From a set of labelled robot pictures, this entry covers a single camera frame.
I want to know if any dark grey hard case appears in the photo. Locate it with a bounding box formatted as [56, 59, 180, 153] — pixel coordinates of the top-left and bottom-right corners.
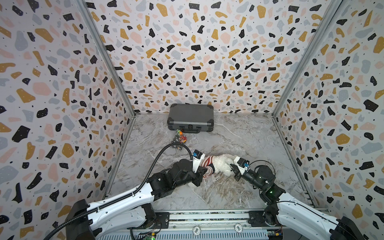
[167, 104, 215, 134]

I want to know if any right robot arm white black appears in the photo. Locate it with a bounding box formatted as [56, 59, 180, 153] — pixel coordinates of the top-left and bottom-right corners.
[230, 161, 364, 240]

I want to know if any red white striped knitted sweater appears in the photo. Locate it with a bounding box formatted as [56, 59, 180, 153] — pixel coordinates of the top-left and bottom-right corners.
[200, 156, 216, 179]

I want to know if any bag of colourful small parts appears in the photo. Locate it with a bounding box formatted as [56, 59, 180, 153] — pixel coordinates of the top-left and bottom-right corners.
[172, 130, 187, 144]

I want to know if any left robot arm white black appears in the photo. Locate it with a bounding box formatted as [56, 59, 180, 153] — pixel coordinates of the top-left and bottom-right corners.
[65, 159, 207, 240]

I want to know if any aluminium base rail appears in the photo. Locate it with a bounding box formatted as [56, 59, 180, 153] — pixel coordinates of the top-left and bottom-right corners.
[95, 209, 301, 240]

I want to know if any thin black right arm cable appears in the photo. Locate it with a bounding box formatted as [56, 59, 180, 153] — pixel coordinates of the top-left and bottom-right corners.
[248, 159, 343, 229]

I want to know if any white teddy bear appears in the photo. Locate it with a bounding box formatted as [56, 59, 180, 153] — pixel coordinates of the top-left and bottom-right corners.
[187, 153, 241, 188]

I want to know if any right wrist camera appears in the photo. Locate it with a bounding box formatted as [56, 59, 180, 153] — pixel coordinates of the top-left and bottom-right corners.
[234, 156, 250, 175]

